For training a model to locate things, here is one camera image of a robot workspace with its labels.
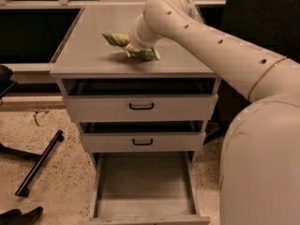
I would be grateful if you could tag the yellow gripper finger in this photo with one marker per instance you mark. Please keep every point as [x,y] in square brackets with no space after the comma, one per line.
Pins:
[131,50]

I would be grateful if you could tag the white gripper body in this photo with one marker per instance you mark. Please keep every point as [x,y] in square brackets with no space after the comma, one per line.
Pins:
[135,35]

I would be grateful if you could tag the green jalapeno chip bag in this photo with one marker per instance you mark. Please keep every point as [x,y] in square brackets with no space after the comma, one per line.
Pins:
[121,40]

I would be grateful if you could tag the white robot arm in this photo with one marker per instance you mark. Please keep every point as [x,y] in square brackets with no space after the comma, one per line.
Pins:
[260,157]

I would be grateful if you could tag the top grey drawer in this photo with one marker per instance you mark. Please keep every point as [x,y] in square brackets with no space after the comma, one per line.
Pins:
[150,99]

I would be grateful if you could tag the grey drawer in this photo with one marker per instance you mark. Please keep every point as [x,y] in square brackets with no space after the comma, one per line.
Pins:
[150,99]
[152,188]
[148,136]

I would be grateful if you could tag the grey drawer cabinet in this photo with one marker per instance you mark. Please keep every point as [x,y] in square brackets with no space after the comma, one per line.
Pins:
[87,55]

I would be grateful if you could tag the middle grey drawer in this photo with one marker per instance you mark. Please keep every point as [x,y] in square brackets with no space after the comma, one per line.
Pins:
[148,136]

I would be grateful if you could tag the bottom grey drawer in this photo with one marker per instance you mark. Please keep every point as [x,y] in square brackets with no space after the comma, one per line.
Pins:
[152,188]

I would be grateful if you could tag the black chair seat left edge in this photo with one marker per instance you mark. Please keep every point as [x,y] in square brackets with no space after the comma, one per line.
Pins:
[5,80]

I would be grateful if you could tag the black office chair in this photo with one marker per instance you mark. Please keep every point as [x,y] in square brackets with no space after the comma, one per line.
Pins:
[265,16]

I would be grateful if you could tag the black chair base leg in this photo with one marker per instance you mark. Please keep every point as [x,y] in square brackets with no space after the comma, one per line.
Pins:
[39,159]

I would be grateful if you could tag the black object bottom left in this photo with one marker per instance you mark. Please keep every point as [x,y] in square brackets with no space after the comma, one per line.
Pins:
[16,217]

